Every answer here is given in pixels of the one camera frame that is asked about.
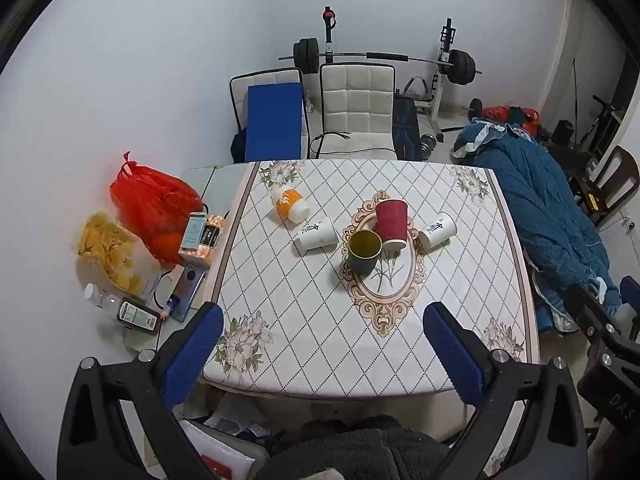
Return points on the blue blanket pile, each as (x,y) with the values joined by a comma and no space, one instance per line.
(540,200)

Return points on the dark blue bag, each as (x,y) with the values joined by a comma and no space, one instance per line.
(406,130)

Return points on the small dumbbell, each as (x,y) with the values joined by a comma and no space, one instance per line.
(429,144)

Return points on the dark brown bottle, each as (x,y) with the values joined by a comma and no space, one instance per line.
(137,316)

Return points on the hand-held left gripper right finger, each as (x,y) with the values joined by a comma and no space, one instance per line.
(455,355)

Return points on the white weight bench rack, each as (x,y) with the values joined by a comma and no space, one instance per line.
(440,95)

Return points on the clear plastic bottle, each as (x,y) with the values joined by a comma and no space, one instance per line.
(100,297)

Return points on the black barbell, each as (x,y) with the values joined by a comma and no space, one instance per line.
(460,66)

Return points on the red plastic bag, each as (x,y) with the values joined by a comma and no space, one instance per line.
(150,205)

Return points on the black exercise stand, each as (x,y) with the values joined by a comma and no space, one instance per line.
(600,125)

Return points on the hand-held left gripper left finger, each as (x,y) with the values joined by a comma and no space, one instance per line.
(192,355)

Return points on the brown wooden chair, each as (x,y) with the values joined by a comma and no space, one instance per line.
(615,180)

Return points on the red ribbed paper cup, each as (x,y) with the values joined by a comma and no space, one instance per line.
(391,222)

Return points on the clear bag of yellow chips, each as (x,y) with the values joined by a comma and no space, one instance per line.
(112,250)

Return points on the person's dark fleece clothing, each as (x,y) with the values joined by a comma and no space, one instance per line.
(370,452)

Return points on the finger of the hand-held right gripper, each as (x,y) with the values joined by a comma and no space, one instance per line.
(590,310)
(631,305)

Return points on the white plastic bag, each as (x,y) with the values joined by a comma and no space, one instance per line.
(225,435)

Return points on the blue foam pad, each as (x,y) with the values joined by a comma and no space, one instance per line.
(274,122)

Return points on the floral diamond pattern tablecloth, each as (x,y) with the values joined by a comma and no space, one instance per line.
(300,320)

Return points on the glass side table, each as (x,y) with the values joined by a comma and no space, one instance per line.
(210,185)

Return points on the white padded chair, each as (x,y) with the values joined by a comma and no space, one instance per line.
(355,100)
(265,77)

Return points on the orange and black can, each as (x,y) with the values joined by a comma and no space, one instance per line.
(212,231)

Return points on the orange flat box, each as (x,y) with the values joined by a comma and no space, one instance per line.
(197,257)

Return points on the orange and white cup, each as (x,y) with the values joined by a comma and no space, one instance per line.
(290,204)

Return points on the dark green cup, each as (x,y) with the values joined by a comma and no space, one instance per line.
(365,255)

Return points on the teal small box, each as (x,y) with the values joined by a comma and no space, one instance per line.
(192,232)

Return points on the white printed paper cup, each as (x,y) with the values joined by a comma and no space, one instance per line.
(438,230)
(316,235)

